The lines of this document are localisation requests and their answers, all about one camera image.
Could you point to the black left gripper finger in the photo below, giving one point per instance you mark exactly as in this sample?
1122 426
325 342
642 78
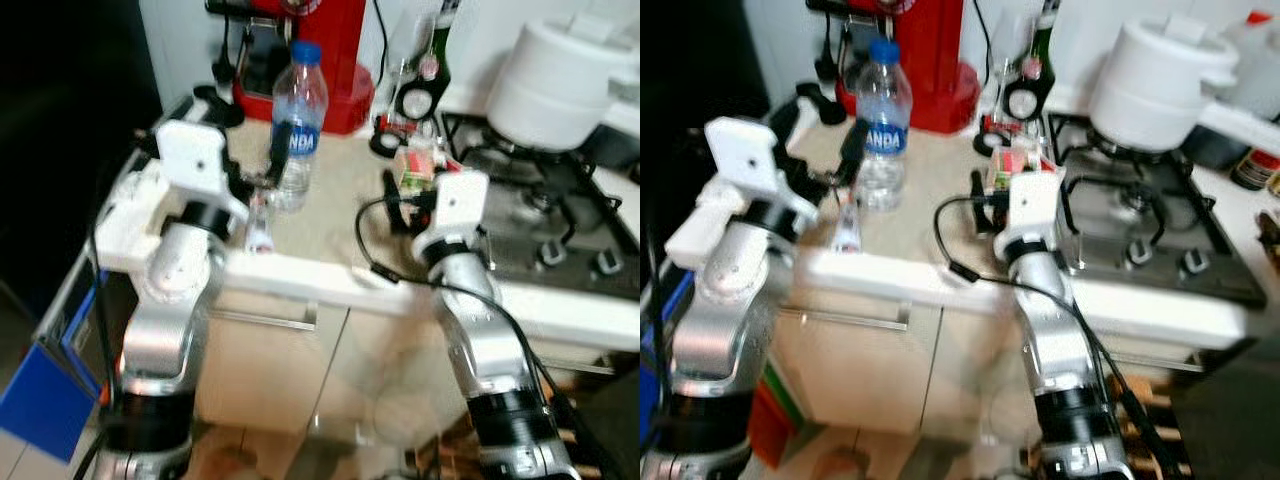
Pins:
856 150
215 103
818 103
281 150

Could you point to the small red green carton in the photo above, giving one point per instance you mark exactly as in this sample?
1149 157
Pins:
415 170
1005 170

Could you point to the clear blue-capped water bottle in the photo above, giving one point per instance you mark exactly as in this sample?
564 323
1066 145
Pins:
305 110
888 110

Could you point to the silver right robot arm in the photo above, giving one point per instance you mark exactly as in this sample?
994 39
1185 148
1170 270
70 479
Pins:
1065 350
490 350

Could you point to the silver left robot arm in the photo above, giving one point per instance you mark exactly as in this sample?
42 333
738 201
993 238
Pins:
715 310
165 300

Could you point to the small pink-labelled bottle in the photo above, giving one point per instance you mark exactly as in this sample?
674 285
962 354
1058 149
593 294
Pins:
260 230
848 232

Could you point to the red kitchen appliance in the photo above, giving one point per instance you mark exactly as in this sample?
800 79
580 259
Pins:
935 60
335 60

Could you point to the dark green glass bottle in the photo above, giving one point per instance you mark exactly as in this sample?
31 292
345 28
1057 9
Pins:
1030 95
422 95

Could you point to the steel gas hob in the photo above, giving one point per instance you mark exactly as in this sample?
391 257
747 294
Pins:
560 220
1140 225

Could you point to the white cooking pot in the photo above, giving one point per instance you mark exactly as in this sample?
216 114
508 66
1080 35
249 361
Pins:
1150 90
555 90

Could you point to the cream kitchen cabinet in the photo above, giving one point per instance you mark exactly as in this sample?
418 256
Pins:
900 380
290 380

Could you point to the blue box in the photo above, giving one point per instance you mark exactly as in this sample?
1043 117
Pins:
655 340
45 390

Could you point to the red box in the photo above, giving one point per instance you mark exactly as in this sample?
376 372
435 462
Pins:
775 420

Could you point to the white plastic jug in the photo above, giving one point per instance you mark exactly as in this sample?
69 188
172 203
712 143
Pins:
1255 60

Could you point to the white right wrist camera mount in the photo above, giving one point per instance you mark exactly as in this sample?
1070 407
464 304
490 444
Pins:
458 210
1035 215

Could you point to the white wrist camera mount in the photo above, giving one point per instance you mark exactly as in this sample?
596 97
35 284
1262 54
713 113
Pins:
190 160
745 160
1035 215
458 210

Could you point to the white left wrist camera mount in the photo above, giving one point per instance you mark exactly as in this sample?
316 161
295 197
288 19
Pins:
745 160
190 160

